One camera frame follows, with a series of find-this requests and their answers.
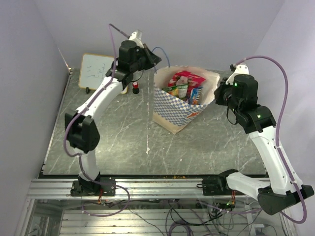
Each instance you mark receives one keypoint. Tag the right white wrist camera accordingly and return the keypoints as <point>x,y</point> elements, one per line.
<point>240,69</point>

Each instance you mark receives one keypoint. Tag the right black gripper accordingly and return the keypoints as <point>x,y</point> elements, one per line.
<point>218,92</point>

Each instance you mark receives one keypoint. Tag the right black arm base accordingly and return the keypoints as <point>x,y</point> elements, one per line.
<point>213,186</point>

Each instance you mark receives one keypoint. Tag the small yellow-framed whiteboard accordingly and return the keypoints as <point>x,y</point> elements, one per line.
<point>93,70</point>

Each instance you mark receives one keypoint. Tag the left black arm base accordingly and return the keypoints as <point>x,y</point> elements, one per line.
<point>83,188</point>

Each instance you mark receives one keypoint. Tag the aluminium rail frame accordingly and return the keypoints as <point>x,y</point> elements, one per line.
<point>144,206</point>

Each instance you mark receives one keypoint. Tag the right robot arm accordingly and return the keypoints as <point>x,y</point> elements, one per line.
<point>285,189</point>

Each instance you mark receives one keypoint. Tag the blue checkered paper bag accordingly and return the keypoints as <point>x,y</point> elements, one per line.
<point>175,114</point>

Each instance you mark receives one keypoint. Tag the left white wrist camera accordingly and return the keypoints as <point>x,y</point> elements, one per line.
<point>136,37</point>

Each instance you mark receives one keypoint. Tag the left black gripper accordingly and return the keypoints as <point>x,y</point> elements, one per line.
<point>151,57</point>

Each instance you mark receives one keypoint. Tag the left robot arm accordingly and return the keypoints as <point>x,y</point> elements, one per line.
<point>81,133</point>

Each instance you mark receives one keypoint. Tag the blue candy packet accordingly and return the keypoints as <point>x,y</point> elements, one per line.
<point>195,96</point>

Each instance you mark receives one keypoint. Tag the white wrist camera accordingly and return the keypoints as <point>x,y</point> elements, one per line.
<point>240,69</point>
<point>136,37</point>

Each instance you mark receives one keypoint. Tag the red pink snack packet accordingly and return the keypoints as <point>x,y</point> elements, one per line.
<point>186,78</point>

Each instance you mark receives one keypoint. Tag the green snack packet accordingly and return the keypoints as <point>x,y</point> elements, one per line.
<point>179,91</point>

